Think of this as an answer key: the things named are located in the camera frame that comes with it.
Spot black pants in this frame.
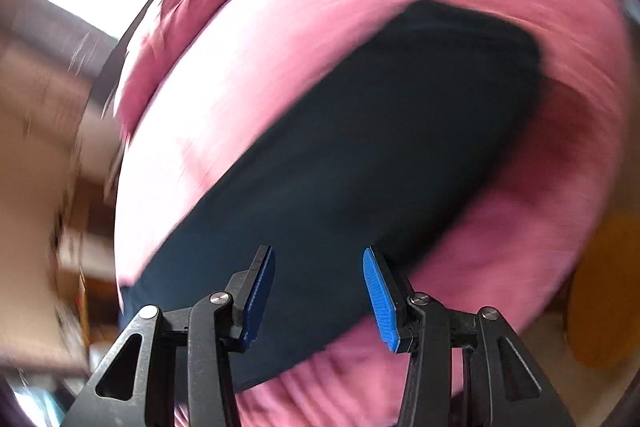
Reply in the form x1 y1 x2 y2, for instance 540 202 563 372
122 0 541 391

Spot pink bed sheet mattress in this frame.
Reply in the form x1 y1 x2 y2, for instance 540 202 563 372
115 0 631 426

